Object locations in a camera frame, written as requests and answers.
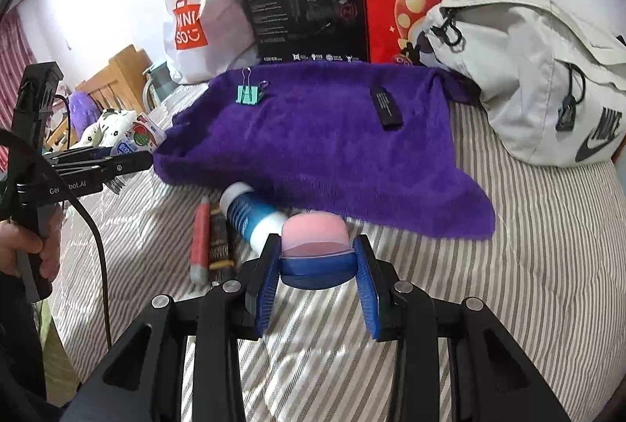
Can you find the red striped curtain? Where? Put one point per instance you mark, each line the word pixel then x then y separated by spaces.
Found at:
pixel 14 45

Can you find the person's left hand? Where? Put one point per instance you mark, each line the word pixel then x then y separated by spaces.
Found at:
pixel 12 246

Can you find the white spotted plush toy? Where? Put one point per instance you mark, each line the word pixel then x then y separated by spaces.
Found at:
pixel 110 123

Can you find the dark brown gold sachet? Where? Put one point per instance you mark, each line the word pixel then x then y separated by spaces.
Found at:
pixel 221 241

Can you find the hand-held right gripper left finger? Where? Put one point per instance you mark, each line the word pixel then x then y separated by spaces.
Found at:
pixel 268 275

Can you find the black rectangular device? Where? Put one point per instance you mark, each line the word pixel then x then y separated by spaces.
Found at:
pixel 386 107

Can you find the green binder clip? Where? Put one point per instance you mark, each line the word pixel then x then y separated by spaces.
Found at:
pixel 249 94

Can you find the pink pen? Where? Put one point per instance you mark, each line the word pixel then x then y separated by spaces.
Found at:
pixel 201 241

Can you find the white plastic shopping bag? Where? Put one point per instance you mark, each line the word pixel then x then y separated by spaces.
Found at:
pixel 205 11

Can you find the purple towel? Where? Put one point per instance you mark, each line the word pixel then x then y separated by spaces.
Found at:
pixel 318 157

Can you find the wooden furniture frame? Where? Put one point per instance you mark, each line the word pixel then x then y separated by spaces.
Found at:
pixel 122 69

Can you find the purple plush toy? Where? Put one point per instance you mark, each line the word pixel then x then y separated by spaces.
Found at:
pixel 80 111

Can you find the person's left forearm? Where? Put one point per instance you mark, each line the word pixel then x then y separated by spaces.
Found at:
pixel 14 334

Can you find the clear printed pouch white cap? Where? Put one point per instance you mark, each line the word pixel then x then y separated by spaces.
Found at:
pixel 142 133

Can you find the pink and blue round container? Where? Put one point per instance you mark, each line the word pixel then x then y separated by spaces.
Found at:
pixel 315 265

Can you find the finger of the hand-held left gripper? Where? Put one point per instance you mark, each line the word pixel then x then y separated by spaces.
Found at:
pixel 88 155
pixel 127 162

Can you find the blue and white bottle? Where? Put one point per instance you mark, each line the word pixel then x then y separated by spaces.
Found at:
pixel 249 216

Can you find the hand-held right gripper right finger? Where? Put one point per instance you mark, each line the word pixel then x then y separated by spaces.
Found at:
pixel 366 285

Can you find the light grey backpack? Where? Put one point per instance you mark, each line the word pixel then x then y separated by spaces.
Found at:
pixel 528 74

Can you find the pale teal kettle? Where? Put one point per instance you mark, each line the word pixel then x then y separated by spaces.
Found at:
pixel 159 82

